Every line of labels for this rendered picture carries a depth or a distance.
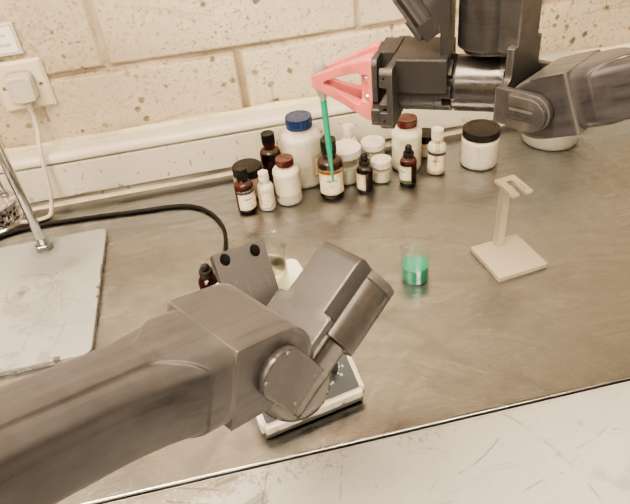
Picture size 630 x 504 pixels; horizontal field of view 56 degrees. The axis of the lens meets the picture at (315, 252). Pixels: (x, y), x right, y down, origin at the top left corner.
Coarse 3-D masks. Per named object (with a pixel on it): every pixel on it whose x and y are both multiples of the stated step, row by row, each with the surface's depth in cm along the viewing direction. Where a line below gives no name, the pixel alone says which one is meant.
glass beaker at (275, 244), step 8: (272, 232) 74; (248, 240) 73; (256, 240) 73; (264, 240) 74; (272, 240) 74; (280, 240) 73; (272, 248) 75; (280, 248) 74; (280, 256) 70; (272, 264) 70; (280, 264) 71; (280, 272) 72; (288, 272) 74; (280, 280) 72; (288, 280) 74; (288, 288) 74
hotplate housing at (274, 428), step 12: (348, 360) 71; (360, 384) 70; (336, 396) 69; (348, 396) 70; (360, 396) 71; (324, 408) 69; (336, 408) 71; (264, 420) 67; (276, 420) 67; (264, 432) 68; (276, 432) 69
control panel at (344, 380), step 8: (344, 360) 71; (344, 368) 71; (336, 376) 70; (344, 376) 70; (352, 376) 70; (336, 384) 70; (344, 384) 70; (352, 384) 70; (336, 392) 69; (344, 392) 69; (264, 416) 67
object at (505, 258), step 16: (512, 176) 84; (512, 192) 81; (528, 192) 81; (496, 224) 89; (496, 240) 90; (512, 240) 92; (480, 256) 90; (496, 256) 89; (512, 256) 89; (528, 256) 89; (496, 272) 86; (512, 272) 86; (528, 272) 87
